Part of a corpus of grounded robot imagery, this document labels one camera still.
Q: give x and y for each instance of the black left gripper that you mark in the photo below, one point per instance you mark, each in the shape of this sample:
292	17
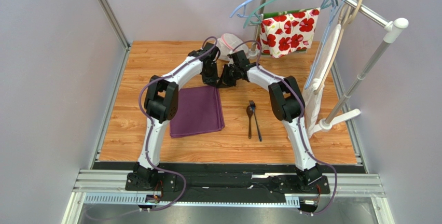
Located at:
213	80

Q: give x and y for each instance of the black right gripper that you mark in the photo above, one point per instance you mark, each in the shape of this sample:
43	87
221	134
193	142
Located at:
229	76

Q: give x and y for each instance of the purple cloth napkin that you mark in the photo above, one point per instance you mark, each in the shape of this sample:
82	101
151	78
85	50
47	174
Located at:
199	112

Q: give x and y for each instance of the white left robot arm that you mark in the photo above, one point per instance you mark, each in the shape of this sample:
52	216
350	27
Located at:
161	105

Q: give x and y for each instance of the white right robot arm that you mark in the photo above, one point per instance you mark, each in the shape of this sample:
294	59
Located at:
287	105

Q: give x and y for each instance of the white mesh laundry bag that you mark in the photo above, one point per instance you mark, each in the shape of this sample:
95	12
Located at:
230	43

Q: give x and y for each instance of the red poppy floral cloth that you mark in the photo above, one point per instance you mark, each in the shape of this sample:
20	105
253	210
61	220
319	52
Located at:
282	33

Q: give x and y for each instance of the white towel on hanger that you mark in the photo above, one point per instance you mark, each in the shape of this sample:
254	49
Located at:
313	93

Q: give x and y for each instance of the metal clothes rack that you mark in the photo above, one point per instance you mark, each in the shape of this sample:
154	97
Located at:
383	97

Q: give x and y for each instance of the blue thin wire hanger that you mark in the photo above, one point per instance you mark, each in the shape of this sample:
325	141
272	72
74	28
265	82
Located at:
332	14

